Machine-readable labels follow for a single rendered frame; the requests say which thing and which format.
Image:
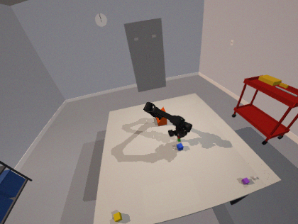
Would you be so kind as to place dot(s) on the yellow cube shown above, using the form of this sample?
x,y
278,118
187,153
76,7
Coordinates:
x,y
117,217

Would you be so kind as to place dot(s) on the blue block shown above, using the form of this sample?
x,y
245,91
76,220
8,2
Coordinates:
x,y
179,146

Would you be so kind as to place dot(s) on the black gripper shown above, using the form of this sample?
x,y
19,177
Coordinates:
x,y
174,133

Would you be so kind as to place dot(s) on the small purple block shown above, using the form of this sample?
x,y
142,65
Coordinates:
x,y
245,181

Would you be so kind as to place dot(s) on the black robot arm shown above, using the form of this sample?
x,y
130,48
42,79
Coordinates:
x,y
176,120

